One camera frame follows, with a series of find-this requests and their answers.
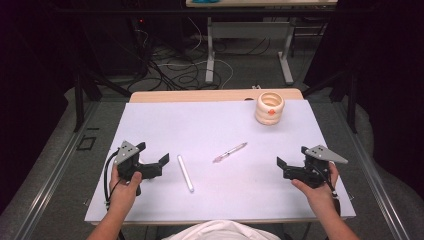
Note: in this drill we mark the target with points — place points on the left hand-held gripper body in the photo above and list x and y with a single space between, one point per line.
128 153

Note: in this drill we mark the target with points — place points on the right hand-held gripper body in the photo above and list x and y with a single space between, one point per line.
313 173

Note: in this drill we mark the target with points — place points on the white pen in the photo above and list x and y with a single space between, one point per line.
185 173

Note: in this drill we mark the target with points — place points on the cream ribbed pen holder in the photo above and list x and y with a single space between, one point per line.
266 117

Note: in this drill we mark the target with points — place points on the person's right hand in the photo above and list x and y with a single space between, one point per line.
320 196

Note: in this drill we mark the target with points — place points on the person's left hand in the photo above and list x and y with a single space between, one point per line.
121 195

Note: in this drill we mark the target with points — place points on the clear pen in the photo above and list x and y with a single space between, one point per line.
230 152

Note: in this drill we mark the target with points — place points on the white table mat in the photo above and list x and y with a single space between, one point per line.
216 200

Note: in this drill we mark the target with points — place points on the black metal stand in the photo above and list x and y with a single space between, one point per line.
79 100
351 100

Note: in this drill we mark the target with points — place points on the wooden table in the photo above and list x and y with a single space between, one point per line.
200 96

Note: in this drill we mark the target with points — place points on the small white object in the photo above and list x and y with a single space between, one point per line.
256 87

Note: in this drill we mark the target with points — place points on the person's white shirt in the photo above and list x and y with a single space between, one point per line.
220 231

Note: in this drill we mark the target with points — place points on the black equipment box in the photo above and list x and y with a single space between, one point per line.
113 50

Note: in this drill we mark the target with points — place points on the dark curtain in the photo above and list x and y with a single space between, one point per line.
393 83
30 83

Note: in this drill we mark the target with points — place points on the white desk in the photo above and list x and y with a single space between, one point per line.
250 30

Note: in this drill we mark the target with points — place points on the teal object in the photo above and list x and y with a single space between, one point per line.
201 1

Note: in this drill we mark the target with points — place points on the metal floor rail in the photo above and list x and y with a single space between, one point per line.
50 180
373 173

